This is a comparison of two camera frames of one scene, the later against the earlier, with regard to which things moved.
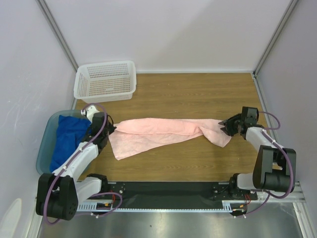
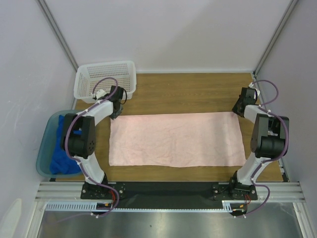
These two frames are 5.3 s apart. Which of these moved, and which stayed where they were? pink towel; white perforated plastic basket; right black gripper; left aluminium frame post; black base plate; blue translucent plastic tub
Moved: right black gripper; pink towel
Stayed: blue translucent plastic tub; black base plate; left aluminium frame post; white perforated plastic basket
